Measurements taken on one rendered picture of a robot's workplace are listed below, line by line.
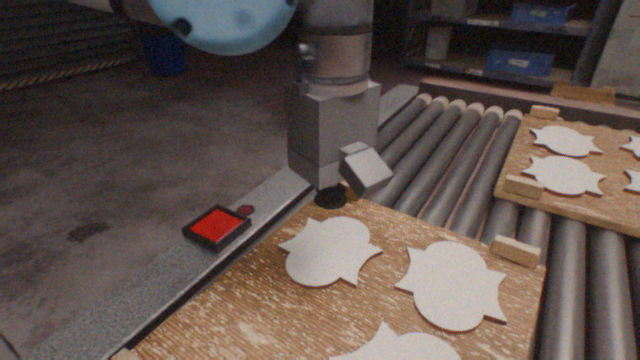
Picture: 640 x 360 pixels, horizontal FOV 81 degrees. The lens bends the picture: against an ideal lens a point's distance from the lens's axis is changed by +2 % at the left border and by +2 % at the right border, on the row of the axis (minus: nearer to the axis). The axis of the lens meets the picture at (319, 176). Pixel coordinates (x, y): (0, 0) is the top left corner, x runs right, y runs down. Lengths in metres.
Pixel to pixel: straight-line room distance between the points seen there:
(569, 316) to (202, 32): 0.51
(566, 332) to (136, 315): 0.51
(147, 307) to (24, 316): 1.52
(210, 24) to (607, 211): 0.68
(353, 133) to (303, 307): 0.21
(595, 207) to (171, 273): 0.67
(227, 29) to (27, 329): 1.85
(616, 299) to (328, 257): 0.37
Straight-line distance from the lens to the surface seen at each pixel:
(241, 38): 0.20
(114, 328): 0.54
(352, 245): 0.53
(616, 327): 0.59
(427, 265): 0.52
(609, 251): 0.70
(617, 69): 4.62
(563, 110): 1.17
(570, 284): 0.61
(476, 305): 0.50
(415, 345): 0.44
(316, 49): 0.36
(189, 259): 0.58
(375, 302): 0.48
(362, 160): 0.39
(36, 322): 1.99
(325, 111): 0.37
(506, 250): 0.57
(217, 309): 0.48
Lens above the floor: 1.30
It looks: 32 degrees down
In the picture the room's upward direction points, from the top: straight up
